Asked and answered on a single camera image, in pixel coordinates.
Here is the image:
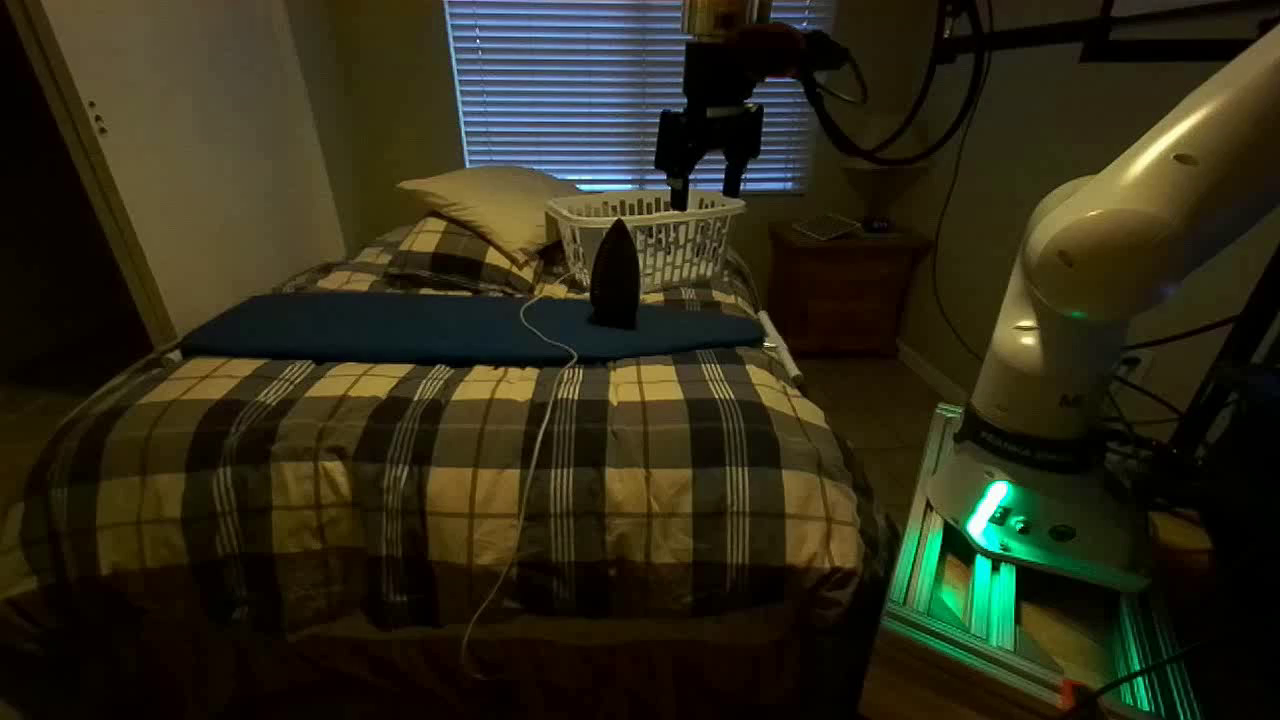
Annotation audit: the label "wooden nightstand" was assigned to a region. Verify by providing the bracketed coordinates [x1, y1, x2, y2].
[767, 224, 926, 355]

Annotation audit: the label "black overhead camera boom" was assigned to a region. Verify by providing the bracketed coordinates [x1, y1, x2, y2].
[936, 0, 1280, 65]

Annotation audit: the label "white door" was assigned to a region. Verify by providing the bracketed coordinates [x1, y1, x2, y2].
[4, 0, 342, 343]

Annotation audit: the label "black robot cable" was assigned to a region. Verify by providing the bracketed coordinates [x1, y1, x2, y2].
[796, 0, 995, 172]

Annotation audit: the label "black clothes iron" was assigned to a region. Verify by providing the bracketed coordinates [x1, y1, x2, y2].
[586, 219, 639, 328]

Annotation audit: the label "white iron power cord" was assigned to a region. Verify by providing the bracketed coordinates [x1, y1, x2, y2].
[454, 290, 595, 677]

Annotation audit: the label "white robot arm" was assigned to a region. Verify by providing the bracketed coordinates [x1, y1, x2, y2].
[657, 0, 1280, 467]

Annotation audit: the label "white window blinds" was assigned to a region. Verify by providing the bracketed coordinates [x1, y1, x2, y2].
[438, 0, 832, 199]

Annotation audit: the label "white laundry basket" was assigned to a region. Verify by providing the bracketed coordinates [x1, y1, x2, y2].
[542, 190, 742, 290]

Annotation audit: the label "blue ironing board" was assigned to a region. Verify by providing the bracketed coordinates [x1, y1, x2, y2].
[181, 290, 765, 368]

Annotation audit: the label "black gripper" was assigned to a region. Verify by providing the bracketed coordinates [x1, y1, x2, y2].
[657, 43, 765, 211]

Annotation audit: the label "metal robot base stand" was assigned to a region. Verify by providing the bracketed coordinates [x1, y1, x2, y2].
[883, 402, 1207, 720]

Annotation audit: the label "beige pillow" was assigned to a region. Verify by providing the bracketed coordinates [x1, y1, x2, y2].
[399, 166, 575, 262]

